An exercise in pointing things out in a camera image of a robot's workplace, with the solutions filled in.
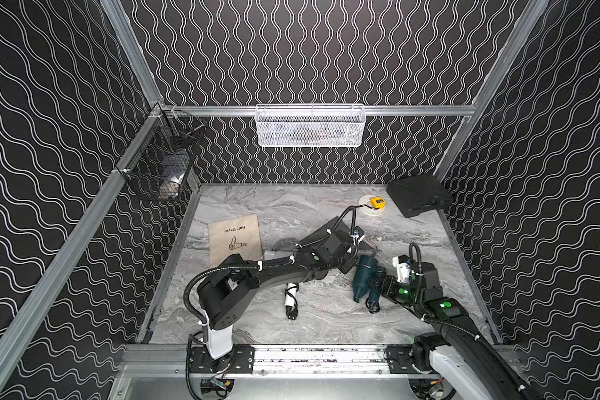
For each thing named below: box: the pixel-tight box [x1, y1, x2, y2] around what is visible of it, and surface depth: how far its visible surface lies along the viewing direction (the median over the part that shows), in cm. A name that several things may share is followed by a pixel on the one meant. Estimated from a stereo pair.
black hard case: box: [386, 173, 455, 218], surface depth 112 cm
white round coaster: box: [357, 194, 387, 216], surface depth 112 cm
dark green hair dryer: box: [351, 255, 387, 313], surface depth 84 cm
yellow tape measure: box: [370, 196, 386, 210], surface depth 113 cm
